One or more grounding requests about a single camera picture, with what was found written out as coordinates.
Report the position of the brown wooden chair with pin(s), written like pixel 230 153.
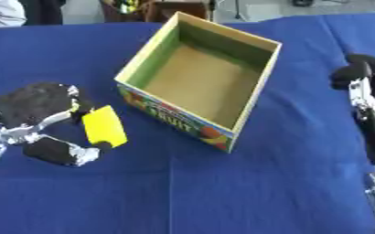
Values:
pixel 161 9

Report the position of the open cardboard box green inside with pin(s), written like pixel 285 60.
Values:
pixel 201 79

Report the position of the yellow rectangular block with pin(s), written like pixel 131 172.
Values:
pixel 104 126

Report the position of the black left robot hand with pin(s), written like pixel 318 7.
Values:
pixel 33 102

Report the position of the person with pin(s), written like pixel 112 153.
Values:
pixel 14 11

